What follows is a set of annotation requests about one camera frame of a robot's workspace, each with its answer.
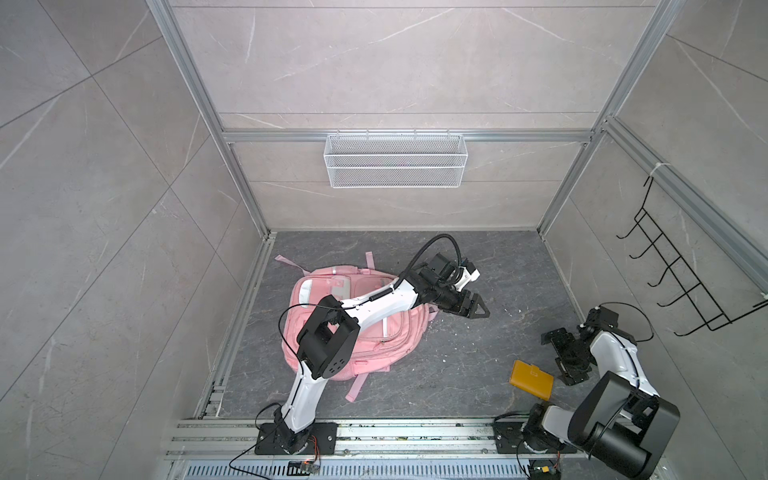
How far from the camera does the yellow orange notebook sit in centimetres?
82

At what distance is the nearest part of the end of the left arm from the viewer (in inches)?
28.7

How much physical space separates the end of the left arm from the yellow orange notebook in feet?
0.84
